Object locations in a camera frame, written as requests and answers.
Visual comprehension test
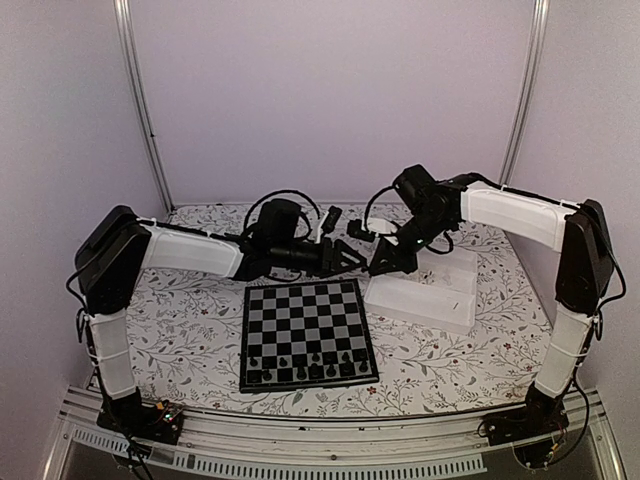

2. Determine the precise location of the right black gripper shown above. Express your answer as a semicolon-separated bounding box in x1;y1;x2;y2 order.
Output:
368;210;452;276

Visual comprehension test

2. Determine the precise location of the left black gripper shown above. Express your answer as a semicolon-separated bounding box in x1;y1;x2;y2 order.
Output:
272;237;368;280

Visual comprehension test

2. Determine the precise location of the white plastic tray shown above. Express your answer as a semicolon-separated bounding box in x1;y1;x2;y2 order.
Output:
363;248;478;335

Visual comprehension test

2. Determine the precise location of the black white chessboard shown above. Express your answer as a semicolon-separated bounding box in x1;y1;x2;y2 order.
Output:
239;278;379;393

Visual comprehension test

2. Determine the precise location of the black rook corner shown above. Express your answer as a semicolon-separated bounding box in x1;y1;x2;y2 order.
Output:
247;370;261;383

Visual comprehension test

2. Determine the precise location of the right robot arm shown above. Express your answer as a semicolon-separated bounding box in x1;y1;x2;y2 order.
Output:
363;164;627;436

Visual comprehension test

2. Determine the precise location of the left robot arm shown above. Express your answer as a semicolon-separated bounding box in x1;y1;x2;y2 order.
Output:
66;196;367;434

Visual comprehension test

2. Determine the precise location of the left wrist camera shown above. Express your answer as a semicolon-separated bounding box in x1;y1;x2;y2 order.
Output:
314;206;343;244

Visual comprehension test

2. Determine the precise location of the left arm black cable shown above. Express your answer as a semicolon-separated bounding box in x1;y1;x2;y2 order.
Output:
244;188;324;236

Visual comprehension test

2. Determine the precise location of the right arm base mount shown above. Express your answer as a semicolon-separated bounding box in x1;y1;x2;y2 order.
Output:
476;397;569;469

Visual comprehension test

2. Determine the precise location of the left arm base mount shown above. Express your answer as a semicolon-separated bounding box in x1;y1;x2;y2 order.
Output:
97;388;184;445

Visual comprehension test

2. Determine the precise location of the right aluminium frame post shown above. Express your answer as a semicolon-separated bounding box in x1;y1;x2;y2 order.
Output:
499;0;550;184

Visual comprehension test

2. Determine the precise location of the aluminium frame post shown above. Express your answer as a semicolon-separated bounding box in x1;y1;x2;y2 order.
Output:
113;0;175;213
499;0;550;184

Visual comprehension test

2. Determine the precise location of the left aluminium frame post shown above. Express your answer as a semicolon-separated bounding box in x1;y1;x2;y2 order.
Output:
113;0;175;213

